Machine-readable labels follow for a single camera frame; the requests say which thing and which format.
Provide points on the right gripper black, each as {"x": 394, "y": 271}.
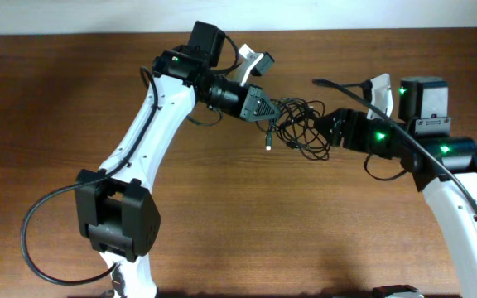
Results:
{"x": 347, "y": 127}

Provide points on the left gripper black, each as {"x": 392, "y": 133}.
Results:
{"x": 248, "y": 102}

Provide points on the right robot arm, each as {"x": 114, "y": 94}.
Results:
{"x": 444, "y": 168}

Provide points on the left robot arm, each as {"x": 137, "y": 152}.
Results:
{"x": 115, "y": 208}

